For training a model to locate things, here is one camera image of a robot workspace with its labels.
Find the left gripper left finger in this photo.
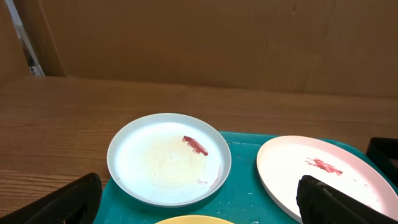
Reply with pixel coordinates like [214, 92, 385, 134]
[1, 173, 102, 224]

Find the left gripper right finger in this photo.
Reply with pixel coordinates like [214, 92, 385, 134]
[296, 175, 397, 224]

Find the white pink plate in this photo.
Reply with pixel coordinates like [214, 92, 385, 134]
[256, 136, 397, 222]

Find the yellow plate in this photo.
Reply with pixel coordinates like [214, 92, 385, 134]
[156, 215, 234, 224]

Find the teal plastic tray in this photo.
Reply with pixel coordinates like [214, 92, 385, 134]
[93, 131, 398, 224]

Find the black water tray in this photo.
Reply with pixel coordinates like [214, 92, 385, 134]
[366, 137, 397, 187]

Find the light blue plate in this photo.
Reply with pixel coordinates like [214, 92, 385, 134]
[107, 113, 232, 208]

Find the brown cardboard backdrop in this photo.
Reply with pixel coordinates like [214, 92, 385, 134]
[15, 0, 397, 98]

